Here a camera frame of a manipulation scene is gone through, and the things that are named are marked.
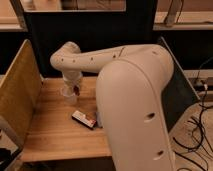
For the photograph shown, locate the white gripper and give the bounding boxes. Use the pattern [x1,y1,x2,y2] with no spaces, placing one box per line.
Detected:
[62,70,84,98]

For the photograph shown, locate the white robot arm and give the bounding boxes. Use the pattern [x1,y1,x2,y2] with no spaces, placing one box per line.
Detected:
[50,42,175,171]

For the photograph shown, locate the translucent ceramic cup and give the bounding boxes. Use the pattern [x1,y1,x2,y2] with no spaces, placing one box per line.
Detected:
[60,86,77,105]

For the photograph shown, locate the red and white box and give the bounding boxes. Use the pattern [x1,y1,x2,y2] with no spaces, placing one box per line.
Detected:
[71,110,96,129]

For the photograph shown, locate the wooden side panel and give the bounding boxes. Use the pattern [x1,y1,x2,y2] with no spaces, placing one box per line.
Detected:
[0,39,42,148]

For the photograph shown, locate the black back panel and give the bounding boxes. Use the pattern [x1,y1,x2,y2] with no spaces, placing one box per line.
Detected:
[24,0,157,77]

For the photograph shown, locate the black cables on floor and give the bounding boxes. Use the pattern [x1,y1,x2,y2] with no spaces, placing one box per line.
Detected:
[173,56,213,171]

